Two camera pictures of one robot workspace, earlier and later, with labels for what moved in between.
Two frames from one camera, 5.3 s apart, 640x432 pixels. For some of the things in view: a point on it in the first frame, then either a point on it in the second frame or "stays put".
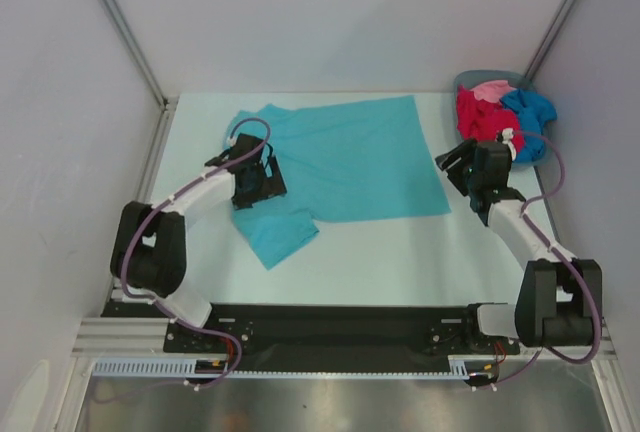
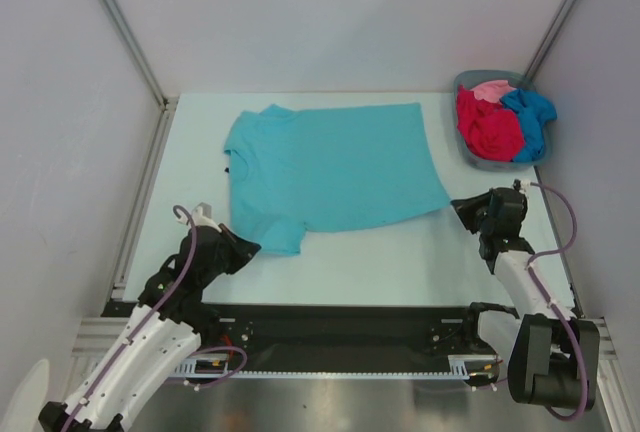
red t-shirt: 482,121 stays put
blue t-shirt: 534,114 stays put
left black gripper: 271,186 to 243,251
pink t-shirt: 492,90 stays put
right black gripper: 465,172 to 486,210
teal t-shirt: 340,159 stays put
